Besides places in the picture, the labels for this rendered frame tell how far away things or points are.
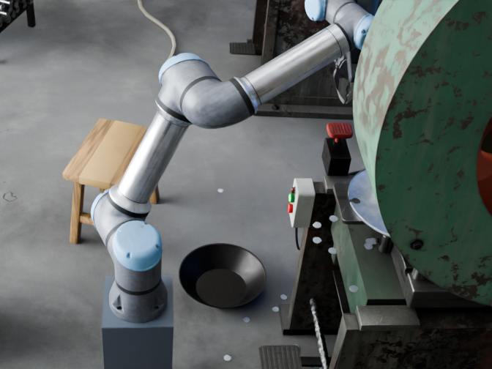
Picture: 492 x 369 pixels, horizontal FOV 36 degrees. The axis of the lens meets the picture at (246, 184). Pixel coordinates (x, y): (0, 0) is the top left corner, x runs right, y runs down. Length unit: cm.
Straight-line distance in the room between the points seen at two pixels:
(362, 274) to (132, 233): 57
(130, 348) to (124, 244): 32
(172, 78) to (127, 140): 97
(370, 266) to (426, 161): 75
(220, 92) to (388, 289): 62
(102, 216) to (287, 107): 171
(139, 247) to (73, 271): 91
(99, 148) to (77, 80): 102
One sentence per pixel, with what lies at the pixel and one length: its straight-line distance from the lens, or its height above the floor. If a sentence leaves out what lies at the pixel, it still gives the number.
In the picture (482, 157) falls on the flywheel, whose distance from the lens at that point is 133.
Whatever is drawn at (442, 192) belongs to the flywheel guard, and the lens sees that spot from 125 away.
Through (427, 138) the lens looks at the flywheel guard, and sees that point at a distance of 117.
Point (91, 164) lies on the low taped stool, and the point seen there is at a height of 33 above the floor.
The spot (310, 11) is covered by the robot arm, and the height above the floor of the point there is 113.
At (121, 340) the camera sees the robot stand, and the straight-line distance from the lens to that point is 201.
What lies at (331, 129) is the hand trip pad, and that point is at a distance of 212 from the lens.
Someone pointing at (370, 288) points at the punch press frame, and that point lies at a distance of 186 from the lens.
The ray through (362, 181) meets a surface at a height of 78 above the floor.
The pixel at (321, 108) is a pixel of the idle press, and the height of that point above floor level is 3.
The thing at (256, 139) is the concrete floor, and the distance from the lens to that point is 333.
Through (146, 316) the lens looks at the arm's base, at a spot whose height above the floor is 47.
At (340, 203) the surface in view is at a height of 78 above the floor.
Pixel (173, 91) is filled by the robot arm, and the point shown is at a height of 100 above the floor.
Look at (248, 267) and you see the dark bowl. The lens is 270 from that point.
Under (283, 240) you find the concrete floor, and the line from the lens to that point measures 286.
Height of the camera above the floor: 197
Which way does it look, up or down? 40 degrees down
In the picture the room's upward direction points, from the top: 6 degrees clockwise
